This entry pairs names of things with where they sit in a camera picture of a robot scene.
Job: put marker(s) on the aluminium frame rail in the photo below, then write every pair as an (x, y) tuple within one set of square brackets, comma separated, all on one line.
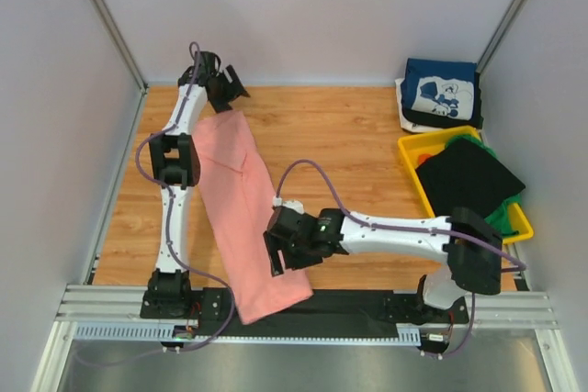
[(507, 311)]

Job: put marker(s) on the aluminium corner post right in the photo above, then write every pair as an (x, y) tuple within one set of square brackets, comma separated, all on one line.
[(509, 17)]

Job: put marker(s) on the yellow plastic bin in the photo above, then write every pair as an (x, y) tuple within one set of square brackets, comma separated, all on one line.
[(411, 147)]

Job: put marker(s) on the green t shirt in bin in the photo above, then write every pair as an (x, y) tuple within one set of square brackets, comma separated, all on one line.
[(492, 188)]

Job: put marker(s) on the orange cloth in bin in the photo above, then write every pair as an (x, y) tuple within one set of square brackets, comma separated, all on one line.
[(423, 158)]

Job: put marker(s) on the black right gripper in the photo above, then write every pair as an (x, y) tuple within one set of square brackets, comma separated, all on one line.
[(291, 260)]

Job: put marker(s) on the aluminium corner post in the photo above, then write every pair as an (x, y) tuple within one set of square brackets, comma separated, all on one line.
[(109, 22), (509, 17)]

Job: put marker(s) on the black folded t shirt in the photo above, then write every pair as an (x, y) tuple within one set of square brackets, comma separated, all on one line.
[(466, 174)]

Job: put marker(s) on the black folded shirt in stack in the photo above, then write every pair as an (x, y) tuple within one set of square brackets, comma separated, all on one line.
[(447, 105)]

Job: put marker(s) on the white folded t shirt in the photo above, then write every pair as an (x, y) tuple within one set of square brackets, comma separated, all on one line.
[(404, 122)]

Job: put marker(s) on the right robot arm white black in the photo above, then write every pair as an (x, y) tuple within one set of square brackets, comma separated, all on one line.
[(466, 247)]

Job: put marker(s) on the pink t shirt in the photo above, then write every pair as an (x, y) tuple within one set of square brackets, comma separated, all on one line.
[(237, 193)]

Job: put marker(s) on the grey slotted cable duct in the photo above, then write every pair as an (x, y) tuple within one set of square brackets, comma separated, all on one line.
[(168, 333)]

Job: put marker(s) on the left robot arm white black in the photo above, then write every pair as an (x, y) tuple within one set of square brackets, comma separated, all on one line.
[(176, 169)]

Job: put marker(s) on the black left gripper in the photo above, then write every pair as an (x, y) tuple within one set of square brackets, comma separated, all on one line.
[(220, 106)]

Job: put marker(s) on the aluminium corner post left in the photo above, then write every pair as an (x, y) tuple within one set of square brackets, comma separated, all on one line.
[(109, 22)]

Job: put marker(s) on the navy printed folded t shirt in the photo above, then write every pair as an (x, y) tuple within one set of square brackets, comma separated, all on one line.
[(420, 71)]

